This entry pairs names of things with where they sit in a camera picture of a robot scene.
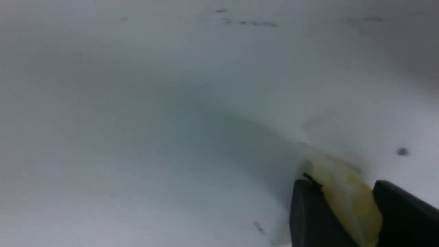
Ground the green dumpling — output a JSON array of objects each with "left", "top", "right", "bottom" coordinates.
[{"left": 298, "top": 143, "right": 383, "bottom": 247}]

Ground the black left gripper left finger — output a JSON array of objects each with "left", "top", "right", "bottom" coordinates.
[{"left": 289, "top": 173, "right": 357, "bottom": 247}]

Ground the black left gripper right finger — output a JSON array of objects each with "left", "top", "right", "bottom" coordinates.
[{"left": 372, "top": 180, "right": 439, "bottom": 247}]

